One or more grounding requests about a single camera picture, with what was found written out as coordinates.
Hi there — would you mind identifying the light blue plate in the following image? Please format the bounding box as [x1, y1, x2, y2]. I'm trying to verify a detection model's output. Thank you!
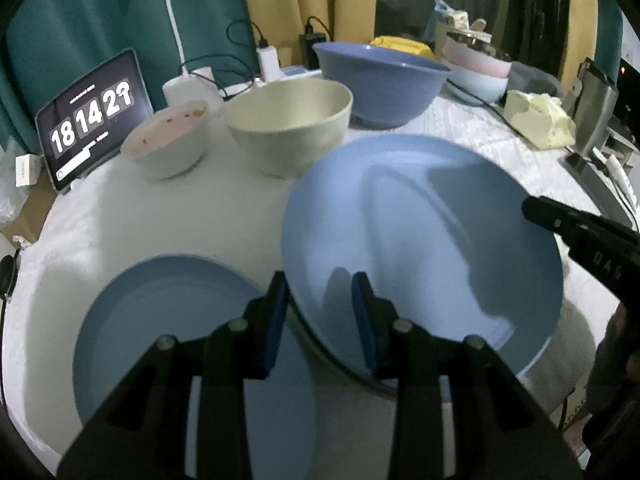
[73, 255, 317, 479]
[281, 133, 563, 378]

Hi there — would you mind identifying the large dark blue bowl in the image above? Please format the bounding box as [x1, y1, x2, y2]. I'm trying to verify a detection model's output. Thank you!
[314, 41, 449, 129]

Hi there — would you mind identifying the pink strawberry bowl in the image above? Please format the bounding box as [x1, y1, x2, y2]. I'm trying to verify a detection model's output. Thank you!
[120, 101, 209, 180]

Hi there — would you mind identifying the cream bowl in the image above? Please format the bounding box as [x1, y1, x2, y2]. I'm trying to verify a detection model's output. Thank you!
[224, 78, 354, 179]

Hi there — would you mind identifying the white cream tube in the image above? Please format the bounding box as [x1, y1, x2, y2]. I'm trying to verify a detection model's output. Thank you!
[605, 155, 638, 210]

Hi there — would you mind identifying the yellow tissue pack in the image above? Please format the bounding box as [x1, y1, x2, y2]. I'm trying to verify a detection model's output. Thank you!
[503, 90, 576, 150]

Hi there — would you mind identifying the grey folded cloth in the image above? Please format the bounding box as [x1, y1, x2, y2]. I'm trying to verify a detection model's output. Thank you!
[506, 61, 565, 99]

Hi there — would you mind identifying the pale blue bowl in stack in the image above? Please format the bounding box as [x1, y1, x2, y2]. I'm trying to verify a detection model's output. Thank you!
[440, 60, 508, 106]

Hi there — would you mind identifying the cardboard box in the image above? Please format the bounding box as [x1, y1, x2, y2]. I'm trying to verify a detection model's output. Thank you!
[1, 172, 58, 248]

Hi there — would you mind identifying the pink bowl in stack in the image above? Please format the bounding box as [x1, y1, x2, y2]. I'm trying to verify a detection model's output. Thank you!
[442, 38, 512, 78]

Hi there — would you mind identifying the yellow curtain right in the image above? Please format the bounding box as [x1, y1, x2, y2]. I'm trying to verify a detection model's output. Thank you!
[558, 0, 598, 91]

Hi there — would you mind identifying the yellow curtain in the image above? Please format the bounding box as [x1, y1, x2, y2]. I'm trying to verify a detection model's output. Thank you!
[236, 0, 379, 68]
[558, 0, 598, 91]

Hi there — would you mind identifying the steel bowl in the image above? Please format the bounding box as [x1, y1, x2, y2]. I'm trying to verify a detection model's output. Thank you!
[442, 32, 512, 63]

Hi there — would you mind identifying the clear plastic bag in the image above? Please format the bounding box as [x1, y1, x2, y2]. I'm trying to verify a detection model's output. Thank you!
[0, 139, 28, 226]

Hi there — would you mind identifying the white storage basket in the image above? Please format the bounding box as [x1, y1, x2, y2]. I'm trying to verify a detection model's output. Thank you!
[434, 0, 492, 50]

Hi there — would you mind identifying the small white box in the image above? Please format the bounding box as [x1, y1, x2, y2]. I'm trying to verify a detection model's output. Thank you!
[15, 154, 42, 188]

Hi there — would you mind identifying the yellow wipes pack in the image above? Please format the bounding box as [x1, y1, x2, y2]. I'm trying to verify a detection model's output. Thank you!
[369, 36, 435, 60]

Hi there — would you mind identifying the tablet showing clock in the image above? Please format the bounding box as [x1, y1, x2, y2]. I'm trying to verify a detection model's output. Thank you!
[36, 49, 153, 194]

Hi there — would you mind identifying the white desk lamp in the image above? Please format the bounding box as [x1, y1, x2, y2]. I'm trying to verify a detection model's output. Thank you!
[162, 0, 224, 113]

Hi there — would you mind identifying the white power strip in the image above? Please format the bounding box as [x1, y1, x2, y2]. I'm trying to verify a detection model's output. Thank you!
[274, 65, 322, 82]

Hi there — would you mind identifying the black power adapter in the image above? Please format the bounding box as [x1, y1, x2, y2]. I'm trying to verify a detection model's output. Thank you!
[299, 32, 326, 70]

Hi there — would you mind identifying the white phone charger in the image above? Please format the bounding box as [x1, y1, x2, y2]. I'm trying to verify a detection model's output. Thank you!
[256, 46, 282, 84]

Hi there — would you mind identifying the yellow curtain left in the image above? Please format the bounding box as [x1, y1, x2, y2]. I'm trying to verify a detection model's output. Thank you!
[236, 0, 379, 68]

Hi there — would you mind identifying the teal curtain left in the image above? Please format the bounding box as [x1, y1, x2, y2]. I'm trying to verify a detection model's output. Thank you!
[1, 0, 257, 153]

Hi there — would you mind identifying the black charging cable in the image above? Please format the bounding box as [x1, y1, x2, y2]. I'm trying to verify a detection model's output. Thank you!
[444, 78, 526, 139]

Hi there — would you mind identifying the black round puck with cable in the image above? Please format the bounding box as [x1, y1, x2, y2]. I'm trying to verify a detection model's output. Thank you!
[0, 249, 21, 301]

